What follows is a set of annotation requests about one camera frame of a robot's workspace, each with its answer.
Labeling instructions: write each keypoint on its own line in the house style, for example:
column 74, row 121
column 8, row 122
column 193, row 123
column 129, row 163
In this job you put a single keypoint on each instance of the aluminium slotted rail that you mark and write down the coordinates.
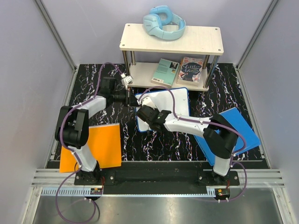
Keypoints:
column 62, row 184

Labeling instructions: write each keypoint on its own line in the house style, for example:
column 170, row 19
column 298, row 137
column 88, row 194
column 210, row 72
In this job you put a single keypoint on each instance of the white two-tier shelf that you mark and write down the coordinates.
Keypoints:
column 142, row 52

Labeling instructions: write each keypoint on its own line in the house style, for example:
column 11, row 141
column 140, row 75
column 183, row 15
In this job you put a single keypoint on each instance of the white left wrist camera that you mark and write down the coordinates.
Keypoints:
column 126, row 80

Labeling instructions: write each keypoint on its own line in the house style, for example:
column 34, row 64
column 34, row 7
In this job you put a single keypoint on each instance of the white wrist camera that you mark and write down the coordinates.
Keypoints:
column 126, row 80
column 146, row 101

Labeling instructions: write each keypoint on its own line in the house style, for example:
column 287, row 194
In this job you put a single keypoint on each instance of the blue folder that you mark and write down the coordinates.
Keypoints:
column 237, row 121

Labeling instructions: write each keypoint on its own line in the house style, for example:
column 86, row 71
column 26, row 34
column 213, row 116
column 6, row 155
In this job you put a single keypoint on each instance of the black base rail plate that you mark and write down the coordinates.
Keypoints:
column 197, row 172

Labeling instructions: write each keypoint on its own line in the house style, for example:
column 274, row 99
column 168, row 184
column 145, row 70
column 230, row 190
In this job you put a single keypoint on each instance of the Little Women book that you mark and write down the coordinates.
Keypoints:
column 190, row 71

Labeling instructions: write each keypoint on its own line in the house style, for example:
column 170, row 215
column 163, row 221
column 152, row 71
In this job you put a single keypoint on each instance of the orange folder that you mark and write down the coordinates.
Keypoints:
column 105, row 144

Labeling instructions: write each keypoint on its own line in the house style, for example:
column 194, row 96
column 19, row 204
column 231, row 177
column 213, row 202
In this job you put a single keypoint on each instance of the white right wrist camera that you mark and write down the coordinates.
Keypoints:
column 146, row 101

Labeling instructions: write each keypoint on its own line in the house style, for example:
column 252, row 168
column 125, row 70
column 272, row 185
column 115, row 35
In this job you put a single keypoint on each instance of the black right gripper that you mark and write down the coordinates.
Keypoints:
column 156, row 109

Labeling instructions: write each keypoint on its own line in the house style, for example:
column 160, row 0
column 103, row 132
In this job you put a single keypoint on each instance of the blue-framed whiteboard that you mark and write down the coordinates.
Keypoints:
column 163, row 101

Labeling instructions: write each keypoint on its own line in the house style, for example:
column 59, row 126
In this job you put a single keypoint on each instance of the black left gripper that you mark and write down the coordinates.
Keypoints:
column 125, row 103

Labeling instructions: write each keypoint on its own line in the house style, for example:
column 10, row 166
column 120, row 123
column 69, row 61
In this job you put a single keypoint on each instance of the black marble-pattern mat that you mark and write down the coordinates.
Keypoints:
column 225, row 92

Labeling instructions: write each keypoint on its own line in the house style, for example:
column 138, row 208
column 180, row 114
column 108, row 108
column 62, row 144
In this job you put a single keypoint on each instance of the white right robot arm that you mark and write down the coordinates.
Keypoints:
column 219, row 135

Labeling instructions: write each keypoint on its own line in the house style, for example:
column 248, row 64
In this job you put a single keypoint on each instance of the light blue headphones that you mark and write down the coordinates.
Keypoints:
column 161, row 16

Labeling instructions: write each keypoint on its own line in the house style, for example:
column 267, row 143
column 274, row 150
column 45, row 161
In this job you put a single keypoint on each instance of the teal paperback book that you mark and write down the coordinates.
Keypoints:
column 165, row 73

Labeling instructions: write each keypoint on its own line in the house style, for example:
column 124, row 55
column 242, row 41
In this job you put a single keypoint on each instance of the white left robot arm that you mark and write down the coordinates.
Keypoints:
column 72, row 129

